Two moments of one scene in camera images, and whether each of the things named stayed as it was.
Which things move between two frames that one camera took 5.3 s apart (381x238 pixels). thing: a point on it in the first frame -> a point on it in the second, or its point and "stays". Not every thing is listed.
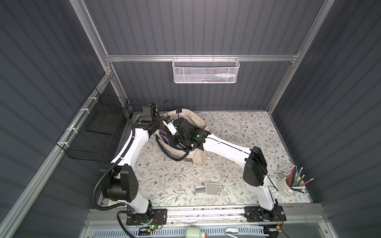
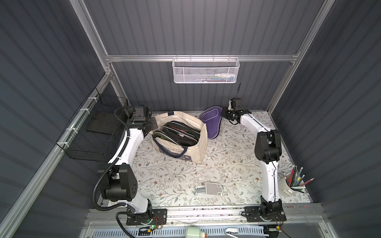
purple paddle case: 165,135 -> 212,116
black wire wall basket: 93,133 stays
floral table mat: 218,180 stays
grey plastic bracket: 211,189 stays
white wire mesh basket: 205,70 stays
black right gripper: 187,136 -> 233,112
